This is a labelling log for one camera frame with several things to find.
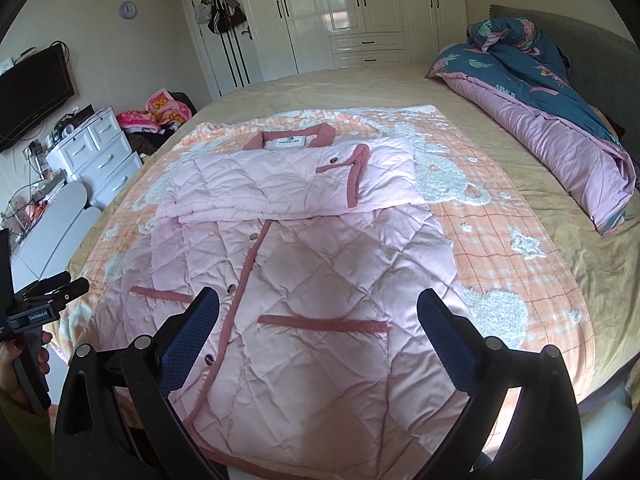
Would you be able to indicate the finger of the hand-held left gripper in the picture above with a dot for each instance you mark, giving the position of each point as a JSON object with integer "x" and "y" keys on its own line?
{"x": 75, "y": 290}
{"x": 50, "y": 282}

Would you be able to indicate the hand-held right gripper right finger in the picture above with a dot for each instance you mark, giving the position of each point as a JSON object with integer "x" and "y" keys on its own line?
{"x": 447, "y": 345}

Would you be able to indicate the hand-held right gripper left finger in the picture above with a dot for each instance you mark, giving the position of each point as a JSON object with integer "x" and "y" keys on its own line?
{"x": 192, "y": 340}

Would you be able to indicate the pink quilted jacket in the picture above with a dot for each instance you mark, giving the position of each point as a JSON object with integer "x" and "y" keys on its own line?
{"x": 300, "y": 260}

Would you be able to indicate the person's left forearm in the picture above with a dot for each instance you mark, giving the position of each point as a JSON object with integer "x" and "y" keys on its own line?
{"x": 25, "y": 435}

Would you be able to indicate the person's left hand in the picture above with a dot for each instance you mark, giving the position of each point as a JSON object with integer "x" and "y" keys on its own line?
{"x": 12, "y": 370}

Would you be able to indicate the white rounded panel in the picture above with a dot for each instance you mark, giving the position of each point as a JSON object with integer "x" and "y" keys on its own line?
{"x": 65, "y": 235}
{"x": 47, "y": 205}

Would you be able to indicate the cluttered side desk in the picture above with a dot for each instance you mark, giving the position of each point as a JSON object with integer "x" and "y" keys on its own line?
{"x": 30, "y": 195}

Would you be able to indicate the orange checked blanket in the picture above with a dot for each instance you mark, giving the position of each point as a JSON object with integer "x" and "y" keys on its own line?
{"x": 500, "y": 240}

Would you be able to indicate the white drawer chest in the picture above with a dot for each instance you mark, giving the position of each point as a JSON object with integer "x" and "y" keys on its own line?
{"x": 97, "y": 160}

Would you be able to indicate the pink printed towel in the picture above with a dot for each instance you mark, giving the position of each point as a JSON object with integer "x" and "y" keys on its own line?
{"x": 155, "y": 110}

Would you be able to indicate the blue floral quilt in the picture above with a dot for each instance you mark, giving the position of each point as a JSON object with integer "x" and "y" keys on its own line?
{"x": 540, "y": 110}

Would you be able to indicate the bed with tan sheet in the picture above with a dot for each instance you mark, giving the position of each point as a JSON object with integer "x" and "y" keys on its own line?
{"x": 350, "y": 90}

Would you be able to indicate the white door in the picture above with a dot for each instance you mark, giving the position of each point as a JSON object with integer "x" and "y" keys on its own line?
{"x": 225, "y": 55}

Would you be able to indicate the hanging bags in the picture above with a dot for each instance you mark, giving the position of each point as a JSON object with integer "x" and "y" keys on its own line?
{"x": 220, "y": 10}

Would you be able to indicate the grey upholstered headboard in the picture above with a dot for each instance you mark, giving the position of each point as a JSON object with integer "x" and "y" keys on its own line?
{"x": 580, "y": 45}

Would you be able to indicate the white wardrobe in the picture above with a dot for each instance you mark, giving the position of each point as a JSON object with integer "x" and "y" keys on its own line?
{"x": 360, "y": 10}

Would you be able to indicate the black wall television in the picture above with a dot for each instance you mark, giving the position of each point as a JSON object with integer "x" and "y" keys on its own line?
{"x": 30, "y": 92}

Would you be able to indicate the purple wall clock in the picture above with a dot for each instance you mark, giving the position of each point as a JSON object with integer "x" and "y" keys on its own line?
{"x": 128, "y": 9}

